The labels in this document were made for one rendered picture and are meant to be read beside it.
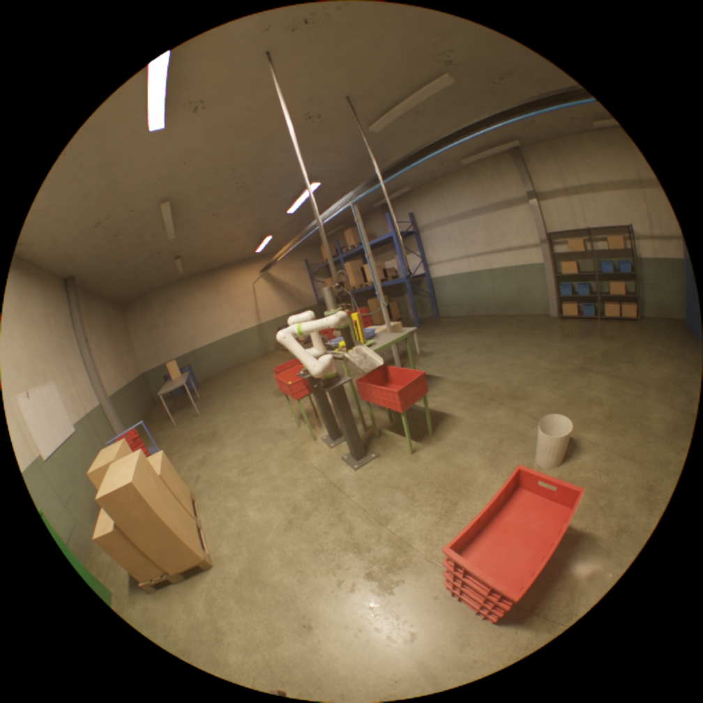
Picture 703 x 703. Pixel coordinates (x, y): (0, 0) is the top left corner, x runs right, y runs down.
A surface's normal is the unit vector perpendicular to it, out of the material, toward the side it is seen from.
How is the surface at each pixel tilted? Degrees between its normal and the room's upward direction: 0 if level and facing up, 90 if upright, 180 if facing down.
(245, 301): 90
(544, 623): 0
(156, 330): 90
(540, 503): 0
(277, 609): 0
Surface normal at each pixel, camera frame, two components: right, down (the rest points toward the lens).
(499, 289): -0.78, 0.37
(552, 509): -0.27, -0.93
